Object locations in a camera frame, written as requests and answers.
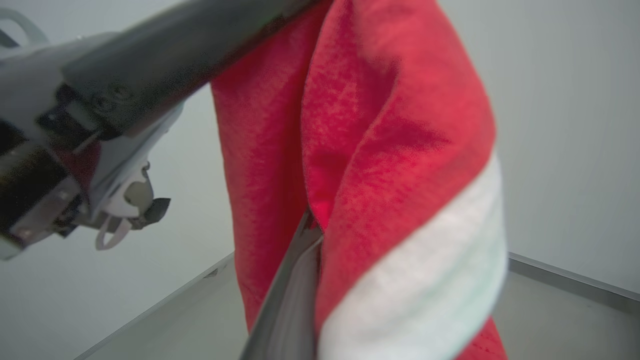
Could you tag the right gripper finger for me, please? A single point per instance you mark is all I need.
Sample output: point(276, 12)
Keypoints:
point(287, 310)

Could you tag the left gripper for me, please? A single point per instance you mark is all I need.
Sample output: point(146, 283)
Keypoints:
point(35, 80)

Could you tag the red white striped garment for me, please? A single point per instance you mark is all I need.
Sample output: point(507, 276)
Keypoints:
point(400, 125)

